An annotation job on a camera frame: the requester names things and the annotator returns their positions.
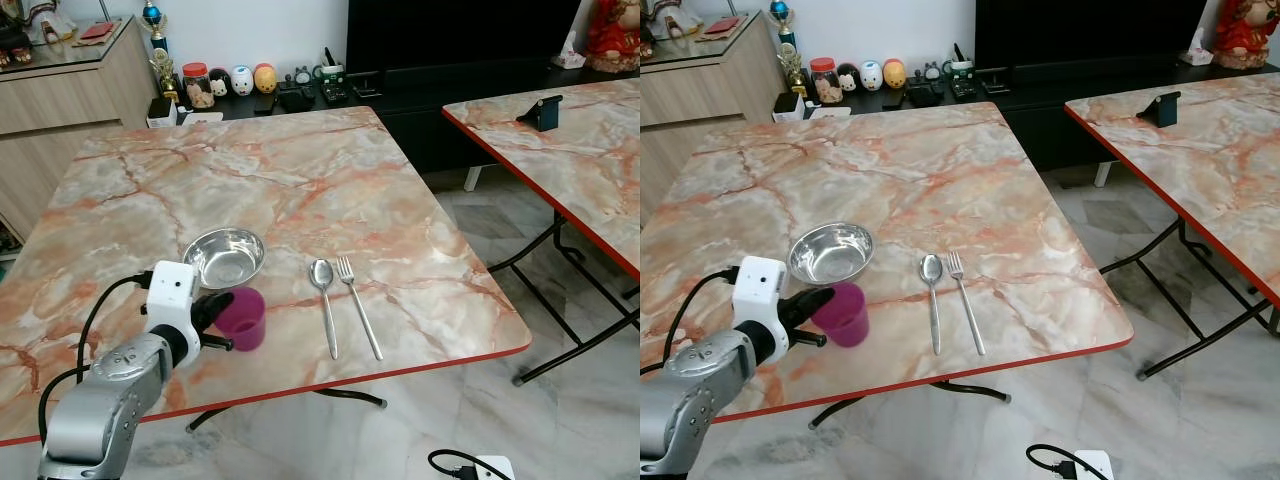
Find purple plastic cup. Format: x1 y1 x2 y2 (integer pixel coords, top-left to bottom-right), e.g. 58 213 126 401
810 282 870 349
213 287 267 352

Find stainless steel bowl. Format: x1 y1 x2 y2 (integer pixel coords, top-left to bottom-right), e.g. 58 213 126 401
183 228 267 291
788 222 876 287

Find stainless steel spoon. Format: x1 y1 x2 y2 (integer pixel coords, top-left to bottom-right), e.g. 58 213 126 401
919 254 945 356
309 259 340 361

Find stainless steel fork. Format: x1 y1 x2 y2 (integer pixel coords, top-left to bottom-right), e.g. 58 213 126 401
946 251 987 357
335 256 385 362

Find black folding table legs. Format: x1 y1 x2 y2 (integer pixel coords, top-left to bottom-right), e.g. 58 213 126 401
808 380 1012 430
1100 218 1280 381
185 387 389 433
487 208 641 387

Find red lid snack jar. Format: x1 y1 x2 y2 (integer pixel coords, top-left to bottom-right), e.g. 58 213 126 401
182 62 216 110
810 57 844 106

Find light wooden cabinet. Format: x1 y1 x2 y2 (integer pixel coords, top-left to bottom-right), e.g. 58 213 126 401
0 15 160 243
640 12 792 159

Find gold trophy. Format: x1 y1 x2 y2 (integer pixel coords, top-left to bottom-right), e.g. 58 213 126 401
778 44 809 99
149 47 182 102

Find green white mug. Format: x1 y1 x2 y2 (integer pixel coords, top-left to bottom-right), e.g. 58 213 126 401
313 46 347 87
942 42 977 82

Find black tv console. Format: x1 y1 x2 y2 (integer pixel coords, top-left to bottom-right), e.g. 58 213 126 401
880 60 1280 173
250 64 641 173

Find blue trophy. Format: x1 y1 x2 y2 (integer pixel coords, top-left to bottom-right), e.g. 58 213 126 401
140 0 171 51
768 0 799 48

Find ornament figurine on cabinet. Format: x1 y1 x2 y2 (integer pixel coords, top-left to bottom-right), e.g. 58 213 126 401
650 0 702 42
25 0 77 46

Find large red figurine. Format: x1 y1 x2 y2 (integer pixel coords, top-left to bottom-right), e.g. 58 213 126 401
585 0 641 73
1213 0 1280 71

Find black television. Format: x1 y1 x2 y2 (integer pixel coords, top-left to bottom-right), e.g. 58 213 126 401
346 0 582 74
974 0 1209 72

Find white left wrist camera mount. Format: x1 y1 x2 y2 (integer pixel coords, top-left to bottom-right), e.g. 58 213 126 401
145 262 199 337
730 257 789 336

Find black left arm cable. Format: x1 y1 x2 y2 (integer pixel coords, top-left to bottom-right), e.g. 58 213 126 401
38 275 153 443
640 270 737 377

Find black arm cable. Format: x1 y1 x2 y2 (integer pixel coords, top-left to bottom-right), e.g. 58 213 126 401
640 270 737 377
38 275 153 443
1026 443 1082 480
428 449 487 480

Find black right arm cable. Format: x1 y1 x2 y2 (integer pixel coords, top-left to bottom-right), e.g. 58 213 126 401
428 449 487 480
1026 443 1082 480

